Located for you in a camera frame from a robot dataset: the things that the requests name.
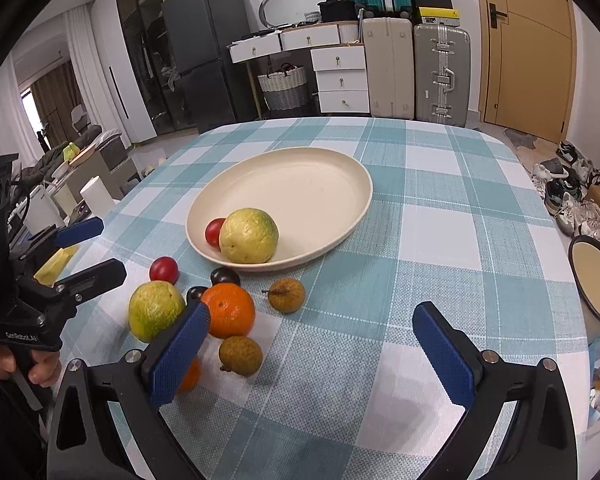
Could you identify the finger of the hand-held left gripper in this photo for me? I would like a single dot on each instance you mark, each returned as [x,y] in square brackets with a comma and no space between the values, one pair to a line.
[82,230]
[100,275]

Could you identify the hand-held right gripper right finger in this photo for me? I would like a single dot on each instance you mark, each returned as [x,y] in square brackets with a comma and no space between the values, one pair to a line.
[442,355]

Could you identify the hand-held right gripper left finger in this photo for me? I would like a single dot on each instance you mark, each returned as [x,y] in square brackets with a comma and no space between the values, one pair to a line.
[180,355]

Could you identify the small orange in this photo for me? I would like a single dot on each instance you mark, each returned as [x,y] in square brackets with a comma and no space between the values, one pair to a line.
[192,377]

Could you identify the green guava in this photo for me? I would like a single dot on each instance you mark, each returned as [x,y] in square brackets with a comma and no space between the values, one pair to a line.
[152,310]

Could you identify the brown longan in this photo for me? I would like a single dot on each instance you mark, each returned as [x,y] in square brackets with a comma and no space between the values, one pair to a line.
[287,296]
[241,355]

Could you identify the red cherry tomato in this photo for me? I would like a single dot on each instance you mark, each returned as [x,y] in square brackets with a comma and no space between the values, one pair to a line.
[212,234]
[164,270]

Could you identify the large orange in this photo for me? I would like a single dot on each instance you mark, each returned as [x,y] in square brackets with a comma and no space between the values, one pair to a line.
[230,310]

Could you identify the cream oval plate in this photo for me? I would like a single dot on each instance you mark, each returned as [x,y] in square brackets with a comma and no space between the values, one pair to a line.
[300,195]

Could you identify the person's left hand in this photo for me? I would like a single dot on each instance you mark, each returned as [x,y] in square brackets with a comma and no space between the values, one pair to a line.
[45,367]

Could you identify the white paper roll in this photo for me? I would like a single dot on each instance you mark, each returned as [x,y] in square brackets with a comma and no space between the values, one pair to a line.
[96,195]

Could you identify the yellow packet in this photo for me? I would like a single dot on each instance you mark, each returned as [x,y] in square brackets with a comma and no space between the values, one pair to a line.
[55,266]

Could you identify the dark purple plum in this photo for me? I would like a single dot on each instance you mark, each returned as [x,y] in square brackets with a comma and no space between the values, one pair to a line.
[196,294]
[225,276]

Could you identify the grey armchair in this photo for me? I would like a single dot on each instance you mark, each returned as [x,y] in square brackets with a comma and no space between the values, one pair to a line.
[100,140]

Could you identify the teal plaid tablecloth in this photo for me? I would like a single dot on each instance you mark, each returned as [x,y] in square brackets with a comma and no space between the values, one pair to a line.
[430,240]

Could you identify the brown curtain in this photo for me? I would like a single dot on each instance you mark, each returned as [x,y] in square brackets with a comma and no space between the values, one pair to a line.
[55,105]

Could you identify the yellowish guava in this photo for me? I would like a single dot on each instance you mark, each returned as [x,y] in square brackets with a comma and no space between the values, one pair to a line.
[250,235]

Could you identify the round black-rimmed stool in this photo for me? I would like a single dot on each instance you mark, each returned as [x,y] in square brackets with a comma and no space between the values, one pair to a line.
[597,280]

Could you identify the dark glass cabinet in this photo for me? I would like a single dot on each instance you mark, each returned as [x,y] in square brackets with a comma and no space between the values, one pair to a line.
[140,50]

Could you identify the pile of shoes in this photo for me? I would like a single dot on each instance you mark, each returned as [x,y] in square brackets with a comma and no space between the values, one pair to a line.
[575,195]

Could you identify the grey door mat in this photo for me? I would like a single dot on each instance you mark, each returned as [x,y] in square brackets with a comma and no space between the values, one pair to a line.
[520,139]

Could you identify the dark grey refrigerator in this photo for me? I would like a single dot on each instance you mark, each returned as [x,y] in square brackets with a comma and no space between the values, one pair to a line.
[205,35]

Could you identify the woven laundry basket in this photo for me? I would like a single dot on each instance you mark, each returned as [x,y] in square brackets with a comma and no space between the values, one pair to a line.
[284,91]

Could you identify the silver suitcase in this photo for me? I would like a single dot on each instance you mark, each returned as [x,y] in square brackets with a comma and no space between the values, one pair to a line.
[440,75]

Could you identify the oval mirror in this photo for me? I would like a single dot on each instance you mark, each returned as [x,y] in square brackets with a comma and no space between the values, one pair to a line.
[263,10]

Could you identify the beige suitcase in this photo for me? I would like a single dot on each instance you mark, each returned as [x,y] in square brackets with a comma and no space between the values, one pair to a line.
[387,67]

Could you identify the white dresser with drawers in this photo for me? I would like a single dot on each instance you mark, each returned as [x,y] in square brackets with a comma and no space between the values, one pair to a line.
[340,80]

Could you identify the wooden door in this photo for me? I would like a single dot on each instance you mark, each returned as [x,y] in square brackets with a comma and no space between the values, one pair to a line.
[530,60]

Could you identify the white ribbed bin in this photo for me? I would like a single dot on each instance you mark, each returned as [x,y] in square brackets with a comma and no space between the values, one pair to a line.
[350,32]

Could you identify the black round box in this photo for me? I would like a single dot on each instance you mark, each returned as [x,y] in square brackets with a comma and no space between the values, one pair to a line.
[336,11]

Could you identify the yellow and black shoe box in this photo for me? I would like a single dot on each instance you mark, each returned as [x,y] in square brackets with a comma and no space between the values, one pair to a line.
[436,15]

